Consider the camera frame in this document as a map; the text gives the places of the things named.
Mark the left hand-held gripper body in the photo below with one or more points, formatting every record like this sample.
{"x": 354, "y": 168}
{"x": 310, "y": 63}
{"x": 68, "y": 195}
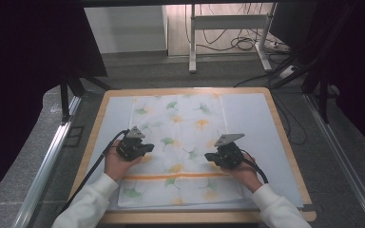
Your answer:
{"x": 131, "y": 148}

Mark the white metal desk frame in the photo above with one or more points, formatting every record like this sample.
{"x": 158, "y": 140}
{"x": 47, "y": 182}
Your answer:
{"x": 228, "y": 21}

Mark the person's right hand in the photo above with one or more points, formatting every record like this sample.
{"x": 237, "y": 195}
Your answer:
{"x": 247, "y": 174}

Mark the black metal stand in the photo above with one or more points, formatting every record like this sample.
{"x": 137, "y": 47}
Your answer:
{"x": 64, "y": 101}
{"x": 323, "y": 98}

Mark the person's left hand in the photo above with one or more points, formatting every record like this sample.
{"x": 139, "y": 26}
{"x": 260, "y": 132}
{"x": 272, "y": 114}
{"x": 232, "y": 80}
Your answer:
{"x": 115, "y": 166}

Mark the white power strip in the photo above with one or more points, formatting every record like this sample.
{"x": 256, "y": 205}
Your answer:
{"x": 287, "y": 72}

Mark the black floor plate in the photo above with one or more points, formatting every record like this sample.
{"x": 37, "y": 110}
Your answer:
{"x": 74, "y": 136}

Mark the black curtain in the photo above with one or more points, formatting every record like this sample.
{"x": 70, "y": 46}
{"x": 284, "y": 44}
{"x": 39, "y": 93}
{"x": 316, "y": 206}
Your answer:
{"x": 25, "y": 79}
{"x": 358, "y": 69}

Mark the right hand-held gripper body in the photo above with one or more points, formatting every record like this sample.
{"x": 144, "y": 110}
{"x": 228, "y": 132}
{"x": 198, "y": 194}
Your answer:
{"x": 229, "y": 156}

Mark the white cabinet panel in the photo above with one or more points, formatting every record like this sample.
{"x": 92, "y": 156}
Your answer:
{"x": 125, "y": 28}

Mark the white table mat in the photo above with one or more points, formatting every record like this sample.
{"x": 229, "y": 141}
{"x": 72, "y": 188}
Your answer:
{"x": 253, "y": 117}

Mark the white floral cloth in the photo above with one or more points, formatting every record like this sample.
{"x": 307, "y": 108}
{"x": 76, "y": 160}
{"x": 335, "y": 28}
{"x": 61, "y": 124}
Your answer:
{"x": 180, "y": 126}

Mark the aluminium rail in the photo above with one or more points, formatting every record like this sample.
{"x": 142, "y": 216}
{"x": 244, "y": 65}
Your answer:
{"x": 342, "y": 161}
{"x": 46, "y": 167}

